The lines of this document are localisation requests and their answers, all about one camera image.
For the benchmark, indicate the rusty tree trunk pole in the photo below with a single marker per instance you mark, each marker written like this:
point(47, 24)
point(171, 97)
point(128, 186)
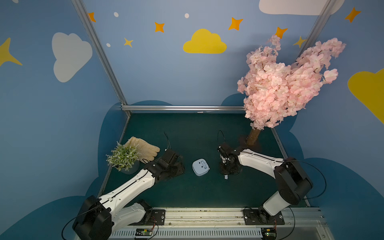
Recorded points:
point(253, 137)

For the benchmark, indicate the white alarm device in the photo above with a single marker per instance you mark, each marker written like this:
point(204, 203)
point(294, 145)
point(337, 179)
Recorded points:
point(200, 167)

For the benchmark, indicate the controller board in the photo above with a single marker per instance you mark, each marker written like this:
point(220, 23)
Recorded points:
point(143, 233)
point(269, 234)

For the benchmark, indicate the right controller board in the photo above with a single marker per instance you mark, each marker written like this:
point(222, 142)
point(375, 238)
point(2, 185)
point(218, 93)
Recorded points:
point(269, 234)

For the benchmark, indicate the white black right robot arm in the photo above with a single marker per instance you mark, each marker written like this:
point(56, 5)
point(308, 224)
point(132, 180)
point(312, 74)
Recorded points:
point(293, 183)

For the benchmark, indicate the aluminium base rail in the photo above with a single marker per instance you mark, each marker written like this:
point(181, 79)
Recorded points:
point(230, 224)

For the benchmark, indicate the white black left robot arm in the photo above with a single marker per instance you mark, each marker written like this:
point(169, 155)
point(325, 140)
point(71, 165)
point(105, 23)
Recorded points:
point(99, 217)

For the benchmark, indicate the small green potted plant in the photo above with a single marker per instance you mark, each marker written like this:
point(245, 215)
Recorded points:
point(125, 159)

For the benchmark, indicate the pink blossom artificial tree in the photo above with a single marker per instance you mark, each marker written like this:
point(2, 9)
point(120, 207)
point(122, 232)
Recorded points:
point(275, 90)

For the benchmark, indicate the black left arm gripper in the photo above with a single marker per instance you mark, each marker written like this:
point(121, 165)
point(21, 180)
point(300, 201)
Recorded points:
point(174, 164)

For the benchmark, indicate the left controller board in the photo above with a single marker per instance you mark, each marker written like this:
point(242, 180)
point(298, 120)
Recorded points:
point(143, 233)

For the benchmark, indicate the aluminium back frame bar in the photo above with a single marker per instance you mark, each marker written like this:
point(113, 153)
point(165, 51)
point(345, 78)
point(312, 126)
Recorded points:
point(153, 108)

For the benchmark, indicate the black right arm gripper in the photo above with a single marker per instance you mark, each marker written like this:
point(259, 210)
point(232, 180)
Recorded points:
point(227, 167)

